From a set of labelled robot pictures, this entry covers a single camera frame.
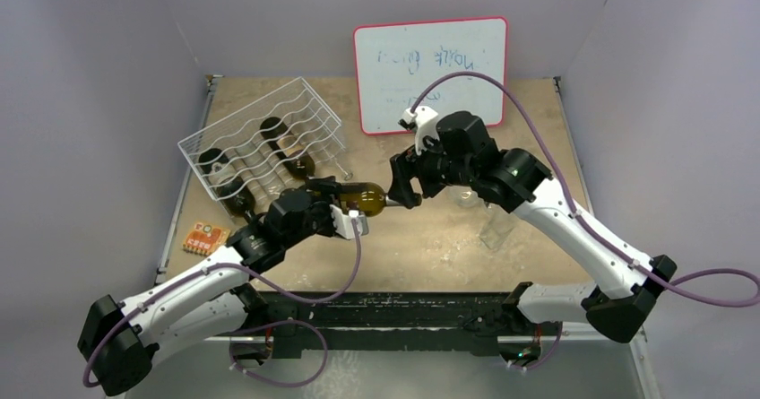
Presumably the red framed whiteboard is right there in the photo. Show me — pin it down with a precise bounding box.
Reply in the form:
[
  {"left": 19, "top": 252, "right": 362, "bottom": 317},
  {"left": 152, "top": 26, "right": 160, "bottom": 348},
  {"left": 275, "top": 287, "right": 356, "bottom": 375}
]
[{"left": 353, "top": 16, "right": 509, "bottom": 135}]

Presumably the white wire wine rack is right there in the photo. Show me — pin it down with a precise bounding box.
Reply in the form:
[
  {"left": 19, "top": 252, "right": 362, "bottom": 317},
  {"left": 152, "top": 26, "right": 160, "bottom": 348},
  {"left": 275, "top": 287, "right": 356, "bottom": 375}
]
[{"left": 178, "top": 77, "right": 349, "bottom": 203}]

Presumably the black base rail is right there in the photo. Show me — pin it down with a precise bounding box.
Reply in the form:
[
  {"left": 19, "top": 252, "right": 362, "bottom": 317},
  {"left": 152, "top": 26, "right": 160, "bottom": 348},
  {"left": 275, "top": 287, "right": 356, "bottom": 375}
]
[{"left": 231, "top": 285, "right": 563, "bottom": 366}]

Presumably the clear bottle right front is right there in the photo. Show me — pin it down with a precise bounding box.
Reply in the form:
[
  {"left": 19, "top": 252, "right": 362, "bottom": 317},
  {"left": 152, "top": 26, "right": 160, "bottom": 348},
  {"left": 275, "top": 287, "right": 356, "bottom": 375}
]
[{"left": 478, "top": 204, "right": 519, "bottom": 251}]

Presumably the dark bottle white label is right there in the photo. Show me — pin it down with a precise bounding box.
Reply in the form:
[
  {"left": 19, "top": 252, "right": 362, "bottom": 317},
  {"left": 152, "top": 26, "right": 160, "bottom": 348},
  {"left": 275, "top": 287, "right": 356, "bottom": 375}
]
[{"left": 198, "top": 148, "right": 256, "bottom": 222}]

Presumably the clear bottle silver cap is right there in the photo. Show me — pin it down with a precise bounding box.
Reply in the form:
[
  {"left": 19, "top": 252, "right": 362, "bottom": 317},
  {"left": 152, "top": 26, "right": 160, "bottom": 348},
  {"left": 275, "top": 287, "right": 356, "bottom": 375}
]
[{"left": 447, "top": 186, "right": 485, "bottom": 209}]

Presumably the orange card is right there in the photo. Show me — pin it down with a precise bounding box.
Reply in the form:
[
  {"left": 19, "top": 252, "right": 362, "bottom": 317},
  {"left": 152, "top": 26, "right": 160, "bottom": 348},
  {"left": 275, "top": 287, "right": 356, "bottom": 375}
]
[{"left": 182, "top": 222, "right": 230, "bottom": 256}]

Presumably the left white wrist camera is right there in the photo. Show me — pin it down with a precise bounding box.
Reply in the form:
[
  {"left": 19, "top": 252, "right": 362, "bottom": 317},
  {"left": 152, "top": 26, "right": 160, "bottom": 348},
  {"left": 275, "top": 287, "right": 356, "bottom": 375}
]
[{"left": 331, "top": 205, "right": 369, "bottom": 240}]

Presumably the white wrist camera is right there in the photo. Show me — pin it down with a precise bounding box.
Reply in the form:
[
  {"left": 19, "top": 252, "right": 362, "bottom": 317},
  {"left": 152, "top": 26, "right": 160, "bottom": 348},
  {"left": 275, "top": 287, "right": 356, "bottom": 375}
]
[
  {"left": 331, "top": 205, "right": 369, "bottom": 240},
  {"left": 399, "top": 106, "right": 440, "bottom": 155}
]

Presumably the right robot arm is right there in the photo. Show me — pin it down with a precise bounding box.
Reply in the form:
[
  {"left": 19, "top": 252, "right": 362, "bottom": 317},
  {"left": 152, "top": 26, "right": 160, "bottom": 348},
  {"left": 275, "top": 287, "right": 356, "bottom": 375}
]
[{"left": 389, "top": 107, "right": 677, "bottom": 343}]

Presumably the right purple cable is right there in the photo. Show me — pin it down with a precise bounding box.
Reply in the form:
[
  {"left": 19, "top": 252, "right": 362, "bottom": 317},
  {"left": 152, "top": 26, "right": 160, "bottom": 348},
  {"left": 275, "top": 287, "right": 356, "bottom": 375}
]
[{"left": 410, "top": 70, "right": 760, "bottom": 308}]

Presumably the purple cable loop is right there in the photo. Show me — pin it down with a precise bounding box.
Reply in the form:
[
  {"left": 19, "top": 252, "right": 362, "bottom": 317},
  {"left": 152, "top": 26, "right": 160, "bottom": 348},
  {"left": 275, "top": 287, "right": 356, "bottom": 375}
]
[{"left": 228, "top": 316, "right": 331, "bottom": 389}]

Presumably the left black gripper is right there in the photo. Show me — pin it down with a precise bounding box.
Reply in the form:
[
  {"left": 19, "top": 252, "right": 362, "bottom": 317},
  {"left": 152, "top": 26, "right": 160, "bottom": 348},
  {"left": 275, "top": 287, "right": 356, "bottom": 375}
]
[{"left": 283, "top": 178, "right": 344, "bottom": 249}]

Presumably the clear square glass bottle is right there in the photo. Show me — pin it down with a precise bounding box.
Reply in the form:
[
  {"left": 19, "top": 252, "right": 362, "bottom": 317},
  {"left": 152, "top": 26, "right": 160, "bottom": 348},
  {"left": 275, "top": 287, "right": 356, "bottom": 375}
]
[{"left": 239, "top": 163, "right": 285, "bottom": 208}]

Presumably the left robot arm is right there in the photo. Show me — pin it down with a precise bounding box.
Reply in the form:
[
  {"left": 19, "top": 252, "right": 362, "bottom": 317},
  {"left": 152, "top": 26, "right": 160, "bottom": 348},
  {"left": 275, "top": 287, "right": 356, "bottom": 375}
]
[{"left": 77, "top": 178, "right": 367, "bottom": 396}]

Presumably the clear bottle back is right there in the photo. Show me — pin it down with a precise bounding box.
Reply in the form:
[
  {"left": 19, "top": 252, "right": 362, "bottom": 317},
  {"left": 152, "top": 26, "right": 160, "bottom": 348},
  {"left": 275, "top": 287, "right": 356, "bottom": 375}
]
[{"left": 307, "top": 139, "right": 354, "bottom": 182}]

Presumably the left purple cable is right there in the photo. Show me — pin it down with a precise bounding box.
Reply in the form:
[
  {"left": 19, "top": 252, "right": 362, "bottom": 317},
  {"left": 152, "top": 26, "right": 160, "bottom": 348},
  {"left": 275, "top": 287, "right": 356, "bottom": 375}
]
[{"left": 82, "top": 212, "right": 363, "bottom": 389}]

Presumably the dark bottle brown label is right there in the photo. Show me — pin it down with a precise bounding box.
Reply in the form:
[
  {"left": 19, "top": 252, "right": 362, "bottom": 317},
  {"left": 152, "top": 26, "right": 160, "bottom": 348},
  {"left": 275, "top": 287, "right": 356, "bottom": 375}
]
[{"left": 260, "top": 117, "right": 316, "bottom": 180}]

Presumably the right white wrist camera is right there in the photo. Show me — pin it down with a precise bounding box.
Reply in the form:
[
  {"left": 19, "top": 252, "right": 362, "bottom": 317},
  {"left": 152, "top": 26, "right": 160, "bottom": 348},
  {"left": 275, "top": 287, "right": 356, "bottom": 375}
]
[{"left": 399, "top": 106, "right": 440, "bottom": 155}]

